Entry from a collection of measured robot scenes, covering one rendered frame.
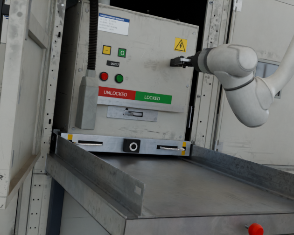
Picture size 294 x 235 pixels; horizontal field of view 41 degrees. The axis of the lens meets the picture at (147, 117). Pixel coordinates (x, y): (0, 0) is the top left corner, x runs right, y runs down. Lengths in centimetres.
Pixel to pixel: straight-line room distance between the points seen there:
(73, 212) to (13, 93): 80
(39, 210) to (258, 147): 98
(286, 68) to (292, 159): 75
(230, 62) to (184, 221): 53
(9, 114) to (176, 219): 40
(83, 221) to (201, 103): 66
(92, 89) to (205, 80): 54
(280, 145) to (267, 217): 97
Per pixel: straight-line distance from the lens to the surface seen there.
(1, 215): 143
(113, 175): 93
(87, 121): 132
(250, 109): 128
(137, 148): 149
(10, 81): 78
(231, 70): 121
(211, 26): 169
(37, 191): 145
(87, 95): 132
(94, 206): 96
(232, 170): 143
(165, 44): 156
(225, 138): 173
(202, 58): 132
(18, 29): 79
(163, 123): 157
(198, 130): 166
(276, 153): 194
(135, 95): 150
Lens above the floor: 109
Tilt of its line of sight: 3 degrees down
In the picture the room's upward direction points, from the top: 7 degrees clockwise
